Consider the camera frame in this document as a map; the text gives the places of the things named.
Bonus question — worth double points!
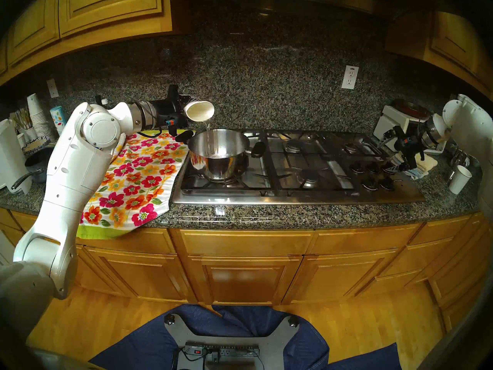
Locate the patterned shallow bowl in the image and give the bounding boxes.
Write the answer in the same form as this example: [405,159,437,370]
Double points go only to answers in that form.
[22,137,51,155]

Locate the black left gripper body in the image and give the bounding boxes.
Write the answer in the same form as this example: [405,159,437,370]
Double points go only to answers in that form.
[148,99,188,137]

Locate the wooden chopsticks bundle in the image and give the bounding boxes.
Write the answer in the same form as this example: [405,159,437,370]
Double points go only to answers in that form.
[15,108,35,130]

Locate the floral printed cloth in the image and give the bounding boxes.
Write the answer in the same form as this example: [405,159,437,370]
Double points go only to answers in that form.
[76,129,190,241]

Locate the dark red plate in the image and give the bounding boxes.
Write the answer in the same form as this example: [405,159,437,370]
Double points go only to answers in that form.
[392,99,433,120]

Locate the white kitchen appliance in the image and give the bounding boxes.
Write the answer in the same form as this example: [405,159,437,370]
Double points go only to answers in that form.
[373,104,447,155]

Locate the wooden base cabinets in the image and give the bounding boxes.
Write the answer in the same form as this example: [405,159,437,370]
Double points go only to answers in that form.
[0,207,493,331]

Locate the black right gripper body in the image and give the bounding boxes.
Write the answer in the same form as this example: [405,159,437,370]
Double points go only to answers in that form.
[393,126,427,169]

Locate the dark blue cloth cover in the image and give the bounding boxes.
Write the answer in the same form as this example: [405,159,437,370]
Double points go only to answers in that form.
[89,304,404,370]

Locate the wide black cast iron grate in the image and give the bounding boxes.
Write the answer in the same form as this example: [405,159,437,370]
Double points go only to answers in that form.
[180,129,280,192]
[266,131,357,191]

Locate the colourful patterned paper cup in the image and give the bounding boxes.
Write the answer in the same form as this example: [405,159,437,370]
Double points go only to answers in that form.
[49,106,67,135]

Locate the white mug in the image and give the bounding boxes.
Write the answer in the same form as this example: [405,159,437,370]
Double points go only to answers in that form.
[449,165,473,195]

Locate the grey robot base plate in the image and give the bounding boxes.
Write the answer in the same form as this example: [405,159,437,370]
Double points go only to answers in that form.
[164,313,300,370]

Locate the stack of white paper cups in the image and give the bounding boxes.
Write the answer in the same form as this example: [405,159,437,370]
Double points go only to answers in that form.
[26,93,52,139]

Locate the tall white container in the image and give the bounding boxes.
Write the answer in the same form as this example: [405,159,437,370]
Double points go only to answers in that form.
[0,119,32,195]

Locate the metal measuring cups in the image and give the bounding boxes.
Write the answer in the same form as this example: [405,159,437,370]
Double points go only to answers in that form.
[446,144,471,181]

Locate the black saucepan with handle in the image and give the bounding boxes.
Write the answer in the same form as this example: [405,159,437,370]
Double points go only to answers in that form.
[11,147,54,191]

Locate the wooden wall cabinet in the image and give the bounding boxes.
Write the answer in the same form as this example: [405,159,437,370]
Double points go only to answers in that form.
[385,9,493,100]
[0,0,173,86]

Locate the white paper cup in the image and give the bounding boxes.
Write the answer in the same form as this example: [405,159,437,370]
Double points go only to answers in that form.
[182,94,215,123]

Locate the striped blue yellow dish towel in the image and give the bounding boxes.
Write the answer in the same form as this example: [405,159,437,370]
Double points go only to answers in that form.
[402,153,439,180]

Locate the stainless steel pot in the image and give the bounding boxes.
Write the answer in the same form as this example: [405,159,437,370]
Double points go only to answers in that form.
[175,129,266,182]

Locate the black power strip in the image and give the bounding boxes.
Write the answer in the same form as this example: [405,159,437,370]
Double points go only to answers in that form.
[184,341,261,358]

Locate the stainless steel gas cooktop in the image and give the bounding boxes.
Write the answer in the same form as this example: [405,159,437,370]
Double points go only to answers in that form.
[171,129,426,207]

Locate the narrow black cast iron grate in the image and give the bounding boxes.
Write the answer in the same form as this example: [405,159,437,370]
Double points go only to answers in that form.
[339,136,387,161]

